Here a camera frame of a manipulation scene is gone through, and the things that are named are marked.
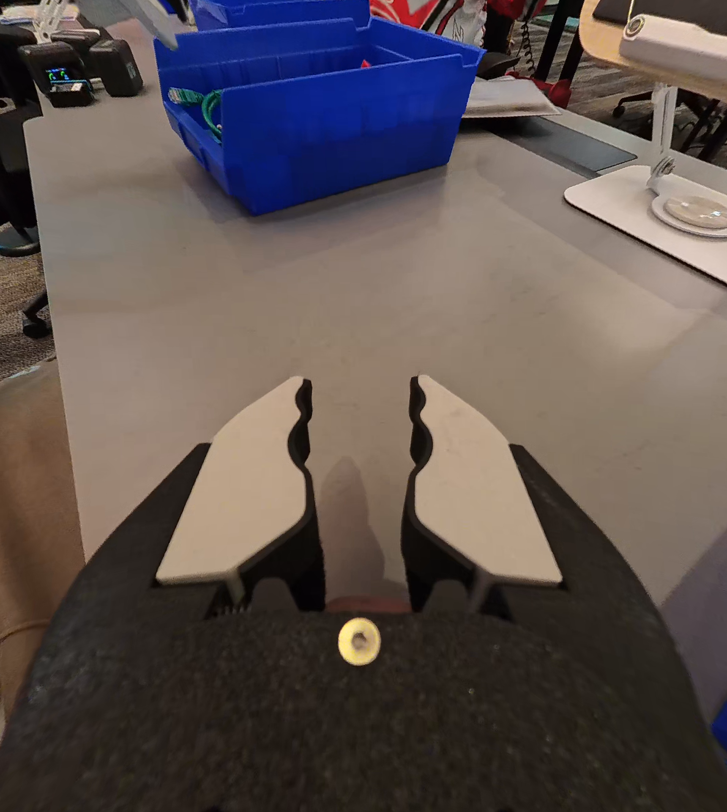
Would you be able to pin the black charger with display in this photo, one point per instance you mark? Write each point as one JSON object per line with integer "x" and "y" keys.
{"x": 59, "y": 73}

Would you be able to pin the red white snack packet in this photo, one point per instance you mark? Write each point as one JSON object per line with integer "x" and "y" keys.
{"x": 414, "y": 16}

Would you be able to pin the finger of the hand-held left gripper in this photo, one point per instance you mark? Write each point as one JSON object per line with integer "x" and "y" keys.
{"x": 154, "y": 22}

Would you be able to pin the black charger box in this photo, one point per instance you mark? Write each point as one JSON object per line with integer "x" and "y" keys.
{"x": 116, "y": 66}

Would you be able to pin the white folding stand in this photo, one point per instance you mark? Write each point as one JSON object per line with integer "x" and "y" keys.
{"x": 623, "y": 203}

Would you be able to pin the black board with wooden rim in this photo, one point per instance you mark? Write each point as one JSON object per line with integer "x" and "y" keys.
{"x": 592, "y": 32}

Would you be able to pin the small blue bin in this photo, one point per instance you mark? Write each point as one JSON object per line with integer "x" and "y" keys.
{"x": 275, "y": 12}

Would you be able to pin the silver laptop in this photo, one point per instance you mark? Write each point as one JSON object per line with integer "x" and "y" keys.
{"x": 509, "y": 98}

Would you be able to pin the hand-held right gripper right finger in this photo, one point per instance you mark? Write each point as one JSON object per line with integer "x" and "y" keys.
{"x": 484, "y": 501}

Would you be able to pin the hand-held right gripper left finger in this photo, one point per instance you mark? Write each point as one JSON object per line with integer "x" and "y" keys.
{"x": 243, "y": 501}

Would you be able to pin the person's light clothing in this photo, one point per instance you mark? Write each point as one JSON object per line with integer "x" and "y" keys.
{"x": 15, "y": 476}

